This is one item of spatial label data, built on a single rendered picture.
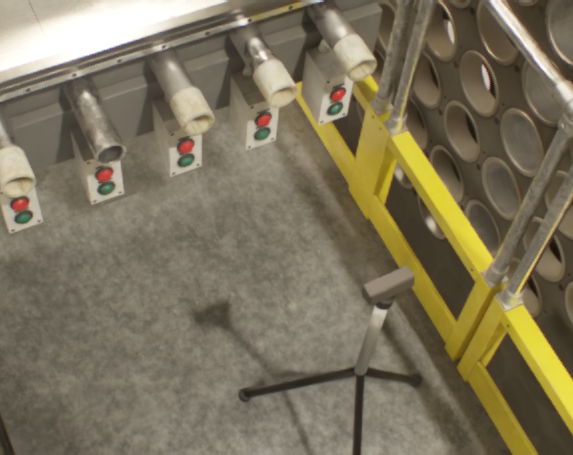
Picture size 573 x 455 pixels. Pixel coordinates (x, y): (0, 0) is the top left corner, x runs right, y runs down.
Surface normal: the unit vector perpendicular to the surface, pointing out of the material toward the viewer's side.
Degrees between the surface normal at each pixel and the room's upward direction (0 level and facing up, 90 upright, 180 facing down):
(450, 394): 0
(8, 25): 0
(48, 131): 90
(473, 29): 90
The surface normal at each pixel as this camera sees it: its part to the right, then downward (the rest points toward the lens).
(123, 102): 0.43, 0.78
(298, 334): 0.07, -0.53
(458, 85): -0.90, 0.34
